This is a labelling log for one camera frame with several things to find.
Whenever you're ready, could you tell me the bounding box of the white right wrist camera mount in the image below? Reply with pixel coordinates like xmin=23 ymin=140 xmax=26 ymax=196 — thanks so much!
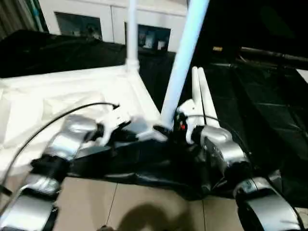
xmin=177 ymin=98 xmax=205 ymax=145

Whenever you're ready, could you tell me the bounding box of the white plastic table leg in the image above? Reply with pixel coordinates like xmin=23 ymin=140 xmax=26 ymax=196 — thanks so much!
xmin=198 ymin=67 xmax=221 ymax=128
xmin=160 ymin=0 xmax=210 ymax=128
xmin=125 ymin=0 xmax=141 ymax=72
xmin=191 ymin=67 xmax=203 ymax=106

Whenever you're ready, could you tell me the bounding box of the white plastic table top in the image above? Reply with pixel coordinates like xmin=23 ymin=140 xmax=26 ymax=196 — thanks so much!
xmin=0 ymin=64 xmax=169 ymax=186

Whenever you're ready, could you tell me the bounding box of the white cabinet with glass doors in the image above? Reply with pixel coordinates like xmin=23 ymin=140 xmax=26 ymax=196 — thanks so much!
xmin=38 ymin=0 xmax=191 ymax=52

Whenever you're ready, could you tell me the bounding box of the grey curtain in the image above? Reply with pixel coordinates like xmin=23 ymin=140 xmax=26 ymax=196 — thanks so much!
xmin=0 ymin=0 xmax=41 ymax=39

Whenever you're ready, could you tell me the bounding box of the black plastic mat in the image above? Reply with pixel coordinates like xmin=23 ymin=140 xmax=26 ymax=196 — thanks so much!
xmin=0 ymin=30 xmax=308 ymax=207

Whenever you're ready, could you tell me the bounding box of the black flat screen television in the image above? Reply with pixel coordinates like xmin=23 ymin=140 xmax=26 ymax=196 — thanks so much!
xmin=240 ymin=0 xmax=308 ymax=68

